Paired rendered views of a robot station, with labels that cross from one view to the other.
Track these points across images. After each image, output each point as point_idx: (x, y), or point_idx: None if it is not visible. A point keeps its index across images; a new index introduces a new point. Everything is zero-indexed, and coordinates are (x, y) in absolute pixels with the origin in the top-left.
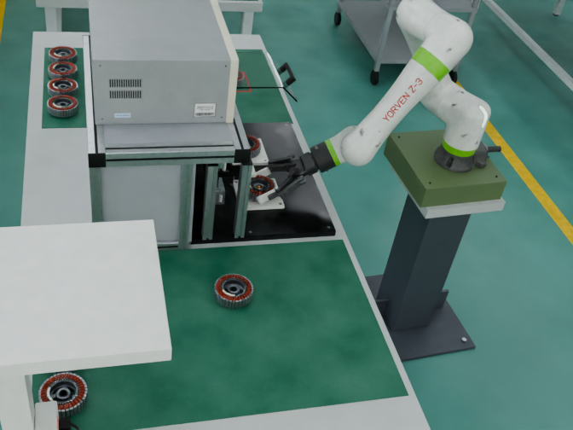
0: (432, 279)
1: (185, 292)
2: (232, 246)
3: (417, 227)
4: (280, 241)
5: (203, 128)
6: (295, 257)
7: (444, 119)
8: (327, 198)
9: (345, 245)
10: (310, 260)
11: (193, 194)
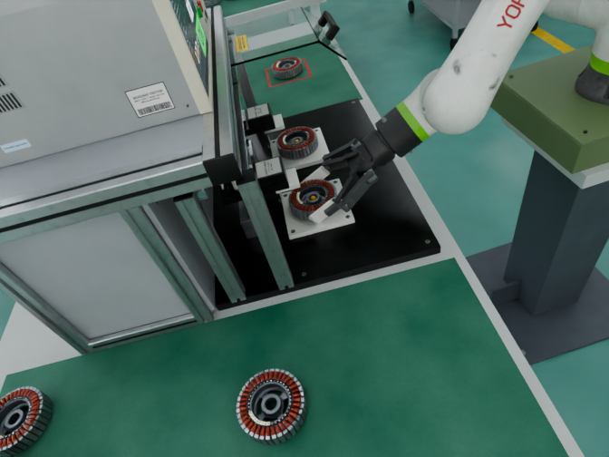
0: (584, 255)
1: (198, 413)
2: (279, 302)
3: (557, 197)
4: (353, 278)
5: (158, 134)
6: (379, 306)
7: (594, 20)
8: (420, 189)
9: (461, 267)
10: (405, 309)
11: (174, 250)
